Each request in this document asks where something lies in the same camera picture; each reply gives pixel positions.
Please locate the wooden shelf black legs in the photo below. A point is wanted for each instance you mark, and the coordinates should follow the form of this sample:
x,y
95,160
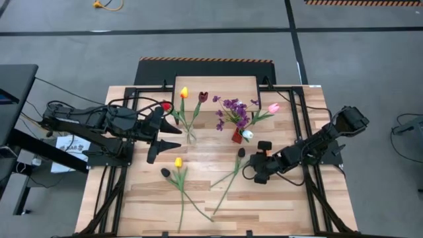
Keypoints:
x,y
218,89

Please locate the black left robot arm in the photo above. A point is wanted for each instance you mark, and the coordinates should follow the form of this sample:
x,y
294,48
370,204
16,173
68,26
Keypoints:
x,y
99,120

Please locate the white power adapter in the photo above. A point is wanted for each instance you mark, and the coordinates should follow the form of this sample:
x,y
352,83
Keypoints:
x,y
36,162

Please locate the black desk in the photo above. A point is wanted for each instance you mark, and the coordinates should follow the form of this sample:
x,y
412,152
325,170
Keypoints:
x,y
16,86

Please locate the black yellow striped strip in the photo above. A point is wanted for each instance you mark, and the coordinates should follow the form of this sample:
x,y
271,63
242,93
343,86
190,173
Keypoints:
x,y
363,2

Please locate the yellow orange artificial tulip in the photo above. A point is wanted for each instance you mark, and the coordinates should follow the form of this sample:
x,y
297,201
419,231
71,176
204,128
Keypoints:
x,y
184,92

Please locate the orange red artificial tulip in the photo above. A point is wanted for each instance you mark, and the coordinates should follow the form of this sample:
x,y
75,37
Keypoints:
x,y
245,164

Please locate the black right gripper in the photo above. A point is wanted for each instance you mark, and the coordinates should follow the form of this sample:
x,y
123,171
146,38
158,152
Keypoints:
x,y
269,163

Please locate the dark maroon artificial tulip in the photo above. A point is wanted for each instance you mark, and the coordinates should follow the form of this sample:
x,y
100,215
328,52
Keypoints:
x,y
203,96

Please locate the white printed paper sheet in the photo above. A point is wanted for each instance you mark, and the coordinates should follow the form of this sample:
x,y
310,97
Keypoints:
x,y
71,147

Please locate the black floor mat striped edge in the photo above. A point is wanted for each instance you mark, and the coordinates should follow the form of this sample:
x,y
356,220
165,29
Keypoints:
x,y
205,69

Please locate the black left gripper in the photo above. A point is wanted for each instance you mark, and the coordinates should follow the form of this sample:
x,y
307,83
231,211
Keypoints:
x,y
152,127

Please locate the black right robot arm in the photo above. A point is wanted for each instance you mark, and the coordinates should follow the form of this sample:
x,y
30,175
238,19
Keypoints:
x,y
317,145

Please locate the black table edge clamp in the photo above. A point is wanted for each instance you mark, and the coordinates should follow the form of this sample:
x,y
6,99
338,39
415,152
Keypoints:
x,y
249,233
164,234

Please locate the red glass vase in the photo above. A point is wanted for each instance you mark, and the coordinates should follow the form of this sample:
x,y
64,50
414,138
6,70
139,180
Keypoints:
x,y
236,137

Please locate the pink artificial tulip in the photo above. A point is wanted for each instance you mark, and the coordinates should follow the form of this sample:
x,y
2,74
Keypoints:
x,y
273,108

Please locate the clear glass vase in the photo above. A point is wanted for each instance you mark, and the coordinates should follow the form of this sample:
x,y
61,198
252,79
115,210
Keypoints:
x,y
190,139

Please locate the purple artificial flower bunch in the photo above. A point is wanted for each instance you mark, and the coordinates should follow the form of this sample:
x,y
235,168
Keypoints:
x,y
236,109

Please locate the grey equipment stand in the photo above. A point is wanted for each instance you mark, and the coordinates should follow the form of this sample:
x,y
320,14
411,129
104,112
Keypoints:
x,y
413,125

